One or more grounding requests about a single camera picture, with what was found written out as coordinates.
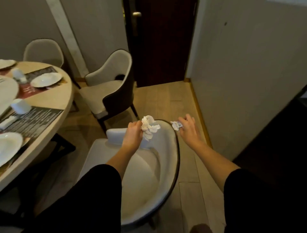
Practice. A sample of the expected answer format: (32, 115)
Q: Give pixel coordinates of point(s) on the white wet wipe pack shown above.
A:
(7, 123)

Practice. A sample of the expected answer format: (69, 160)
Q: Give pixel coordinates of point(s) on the person's black right sleeve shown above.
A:
(259, 206)

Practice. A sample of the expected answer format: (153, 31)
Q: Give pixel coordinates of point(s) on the round beige marble table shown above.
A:
(61, 99)

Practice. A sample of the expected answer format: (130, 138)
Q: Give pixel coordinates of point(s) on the person's left forearm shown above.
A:
(120, 160)

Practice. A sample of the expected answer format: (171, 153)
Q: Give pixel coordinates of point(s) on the person's black left sleeve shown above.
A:
(84, 204)

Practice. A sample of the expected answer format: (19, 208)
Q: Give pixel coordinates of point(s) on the person's right forearm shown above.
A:
(215, 165)

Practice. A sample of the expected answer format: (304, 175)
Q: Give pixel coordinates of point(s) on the person's right hand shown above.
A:
(192, 134)

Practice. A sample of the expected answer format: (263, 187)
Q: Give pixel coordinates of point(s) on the white ceramic plate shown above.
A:
(9, 148)
(6, 64)
(45, 80)

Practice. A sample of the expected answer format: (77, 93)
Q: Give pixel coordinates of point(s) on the person's right leg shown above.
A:
(201, 229)

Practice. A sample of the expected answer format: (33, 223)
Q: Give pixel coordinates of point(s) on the dark brown wooden door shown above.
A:
(165, 43)

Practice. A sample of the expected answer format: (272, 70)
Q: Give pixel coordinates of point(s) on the person's black sleeve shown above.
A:
(259, 206)
(84, 204)

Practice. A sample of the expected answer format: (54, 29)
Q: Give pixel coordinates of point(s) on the person's left hand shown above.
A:
(132, 136)

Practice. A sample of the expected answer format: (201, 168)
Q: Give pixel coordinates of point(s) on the white ceramic cup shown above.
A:
(21, 106)
(18, 75)

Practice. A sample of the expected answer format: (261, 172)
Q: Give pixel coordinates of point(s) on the black and red paper placemat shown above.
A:
(31, 91)
(40, 120)

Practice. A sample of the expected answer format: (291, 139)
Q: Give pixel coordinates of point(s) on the white marble lazy susan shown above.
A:
(7, 93)

